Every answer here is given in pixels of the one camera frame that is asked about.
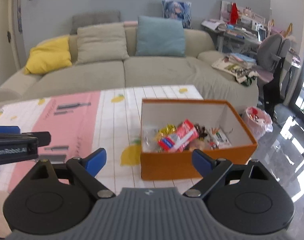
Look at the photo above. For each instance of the cluttered desk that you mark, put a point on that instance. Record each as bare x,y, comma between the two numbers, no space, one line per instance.
238,30

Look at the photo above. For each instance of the cream door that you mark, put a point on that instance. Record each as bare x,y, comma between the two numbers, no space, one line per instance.
9,60

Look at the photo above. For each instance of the light blue cushion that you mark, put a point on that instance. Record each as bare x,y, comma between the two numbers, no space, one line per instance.
160,37

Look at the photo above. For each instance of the pink and white tablecloth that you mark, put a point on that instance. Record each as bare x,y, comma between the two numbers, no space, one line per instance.
81,123

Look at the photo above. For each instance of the red snack packet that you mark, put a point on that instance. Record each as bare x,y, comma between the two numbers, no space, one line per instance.
176,142

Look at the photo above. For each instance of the beige sofa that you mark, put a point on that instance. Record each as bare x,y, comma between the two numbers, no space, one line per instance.
138,71

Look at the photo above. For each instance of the yellow snack packet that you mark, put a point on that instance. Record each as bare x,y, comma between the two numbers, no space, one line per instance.
165,131

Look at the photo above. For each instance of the grey cushion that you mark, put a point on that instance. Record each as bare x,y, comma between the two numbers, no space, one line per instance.
94,18

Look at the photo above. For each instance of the pink cushion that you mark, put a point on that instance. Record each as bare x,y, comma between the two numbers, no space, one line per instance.
130,23

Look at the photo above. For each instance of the yellow cushion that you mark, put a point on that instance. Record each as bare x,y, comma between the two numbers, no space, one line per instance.
49,56

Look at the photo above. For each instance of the printed tote bag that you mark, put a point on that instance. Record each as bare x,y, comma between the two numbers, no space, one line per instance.
237,68

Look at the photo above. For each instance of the pink trash bag bin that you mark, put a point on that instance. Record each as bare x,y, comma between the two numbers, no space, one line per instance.
257,121

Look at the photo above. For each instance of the dark brown snack packet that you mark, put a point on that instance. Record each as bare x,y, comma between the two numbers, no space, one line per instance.
202,132

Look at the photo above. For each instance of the grey office chair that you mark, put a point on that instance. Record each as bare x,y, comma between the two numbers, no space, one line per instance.
270,52

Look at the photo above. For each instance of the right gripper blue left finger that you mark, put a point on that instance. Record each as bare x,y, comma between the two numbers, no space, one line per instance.
84,171

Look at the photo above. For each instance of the anime print cushion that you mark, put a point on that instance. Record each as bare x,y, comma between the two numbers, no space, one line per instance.
178,10

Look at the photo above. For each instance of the white breadstick snack packet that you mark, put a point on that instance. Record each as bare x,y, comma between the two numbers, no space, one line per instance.
219,138

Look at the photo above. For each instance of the stack of books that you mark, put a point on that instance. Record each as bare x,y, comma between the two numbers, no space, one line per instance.
242,60

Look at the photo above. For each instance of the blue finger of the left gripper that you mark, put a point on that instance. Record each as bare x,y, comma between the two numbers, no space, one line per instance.
10,129
44,138

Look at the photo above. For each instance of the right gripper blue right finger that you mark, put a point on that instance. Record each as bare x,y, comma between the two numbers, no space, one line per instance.
212,171

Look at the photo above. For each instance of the beige cushion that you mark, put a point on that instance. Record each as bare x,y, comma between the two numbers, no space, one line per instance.
103,42

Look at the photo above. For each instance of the orange cardboard box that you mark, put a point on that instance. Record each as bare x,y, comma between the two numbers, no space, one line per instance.
156,164

